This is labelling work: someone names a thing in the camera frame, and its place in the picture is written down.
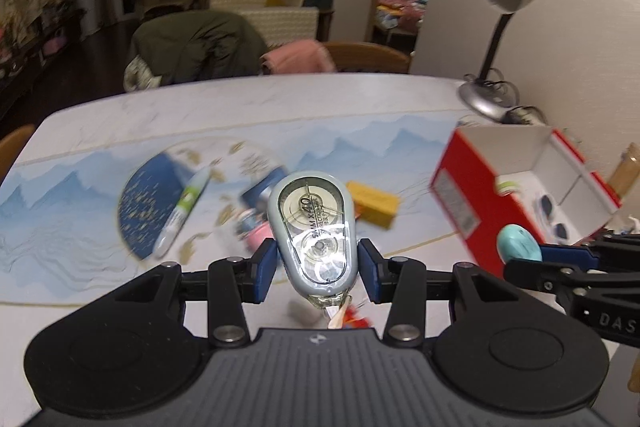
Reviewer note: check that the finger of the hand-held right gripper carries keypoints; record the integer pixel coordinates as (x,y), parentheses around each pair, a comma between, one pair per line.
(535,272)
(565,253)

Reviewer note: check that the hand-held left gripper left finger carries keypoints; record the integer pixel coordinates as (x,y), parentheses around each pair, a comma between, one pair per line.
(266,269)

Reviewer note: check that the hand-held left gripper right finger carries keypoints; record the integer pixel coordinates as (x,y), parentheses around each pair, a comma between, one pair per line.
(369,269)

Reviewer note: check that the teal oval case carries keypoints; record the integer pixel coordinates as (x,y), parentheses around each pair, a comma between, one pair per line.
(517,243)

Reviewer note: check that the grey-blue correction tape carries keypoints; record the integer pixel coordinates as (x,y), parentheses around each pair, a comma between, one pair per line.
(312,227)

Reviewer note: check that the yellow rectangular box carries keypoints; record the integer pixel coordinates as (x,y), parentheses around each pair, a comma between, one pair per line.
(375,204)

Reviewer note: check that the green and white pen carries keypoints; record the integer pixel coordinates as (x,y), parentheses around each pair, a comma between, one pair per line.
(182,209)

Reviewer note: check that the red cardboard box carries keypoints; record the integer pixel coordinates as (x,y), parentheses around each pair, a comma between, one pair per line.
(465,187)

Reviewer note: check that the red figure toy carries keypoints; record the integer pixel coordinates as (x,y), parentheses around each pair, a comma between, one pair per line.
(352,318)

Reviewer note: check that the clear pushpin container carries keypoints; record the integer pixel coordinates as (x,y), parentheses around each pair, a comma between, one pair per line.
(260,197)

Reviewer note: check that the green lid jar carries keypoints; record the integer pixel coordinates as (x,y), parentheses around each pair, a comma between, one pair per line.
(507,186)

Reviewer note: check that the tan object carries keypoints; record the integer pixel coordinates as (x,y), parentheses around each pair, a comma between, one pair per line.
(625,169)

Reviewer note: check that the mountain print table mat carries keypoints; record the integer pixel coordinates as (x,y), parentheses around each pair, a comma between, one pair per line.
(90,207)

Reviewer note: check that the wooden chair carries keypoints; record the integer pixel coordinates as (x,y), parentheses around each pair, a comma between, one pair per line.
(370,57)
(12,152)

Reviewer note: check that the pink towel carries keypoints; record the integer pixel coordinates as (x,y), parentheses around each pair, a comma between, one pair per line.
(297,57)

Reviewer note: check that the olive green jacket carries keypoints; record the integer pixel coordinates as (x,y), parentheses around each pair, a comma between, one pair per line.
(200,47)

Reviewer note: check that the patterned seat cushion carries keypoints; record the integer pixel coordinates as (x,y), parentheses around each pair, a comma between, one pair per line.
(140,74)

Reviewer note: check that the wicker sofa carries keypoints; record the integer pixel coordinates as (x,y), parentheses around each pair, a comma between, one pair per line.
(270,14)

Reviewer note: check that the dark wooden shelf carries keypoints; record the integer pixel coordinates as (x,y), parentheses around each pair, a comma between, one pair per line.
(35,37)

